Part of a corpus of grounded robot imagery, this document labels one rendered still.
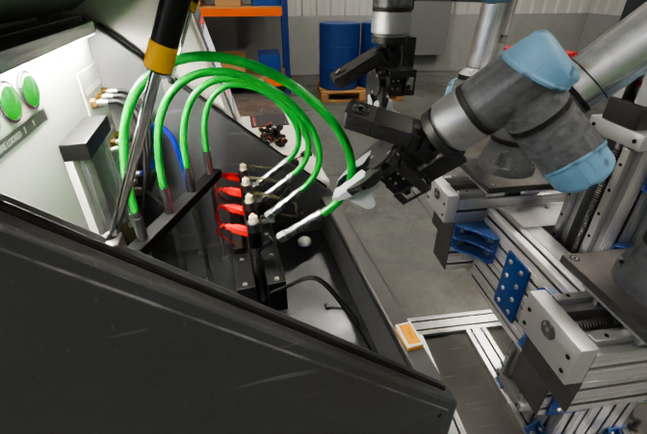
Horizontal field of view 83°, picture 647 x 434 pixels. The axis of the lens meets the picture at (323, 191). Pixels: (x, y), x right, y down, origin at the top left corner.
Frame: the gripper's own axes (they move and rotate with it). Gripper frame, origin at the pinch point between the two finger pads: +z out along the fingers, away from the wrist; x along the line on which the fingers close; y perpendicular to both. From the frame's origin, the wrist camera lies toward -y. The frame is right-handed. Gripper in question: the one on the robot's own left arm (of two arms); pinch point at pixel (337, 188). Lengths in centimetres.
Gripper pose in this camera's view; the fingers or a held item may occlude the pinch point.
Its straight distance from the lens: 61.7
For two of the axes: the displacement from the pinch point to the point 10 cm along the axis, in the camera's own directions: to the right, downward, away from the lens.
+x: 2.4, -6.6, 7.1
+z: -6.3, 4.5, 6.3
